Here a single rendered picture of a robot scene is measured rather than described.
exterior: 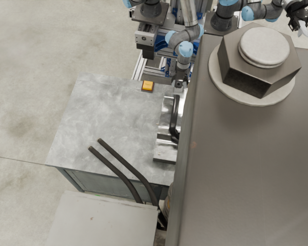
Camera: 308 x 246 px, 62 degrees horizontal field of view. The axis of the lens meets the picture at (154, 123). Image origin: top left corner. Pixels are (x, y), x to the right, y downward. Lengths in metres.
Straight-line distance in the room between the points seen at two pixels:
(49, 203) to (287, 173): 2.25
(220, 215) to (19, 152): 2.50
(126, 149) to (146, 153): 0.12
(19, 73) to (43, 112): 0.59
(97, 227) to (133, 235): 0.11
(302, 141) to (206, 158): 0.12
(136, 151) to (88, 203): 0.80
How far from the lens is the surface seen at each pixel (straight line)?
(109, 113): 1.71
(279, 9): 1.62
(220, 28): 1.88
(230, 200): 0.29
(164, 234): 1.50
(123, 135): 1.63
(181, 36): 1.51
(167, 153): 1.52
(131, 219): 0.81
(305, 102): 0.38
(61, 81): 2.97
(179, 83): 1.53
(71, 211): 0.84
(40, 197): 2.49
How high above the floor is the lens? 2.27
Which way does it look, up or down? 62 degrees down
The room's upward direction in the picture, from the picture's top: 4 degrees clockwise
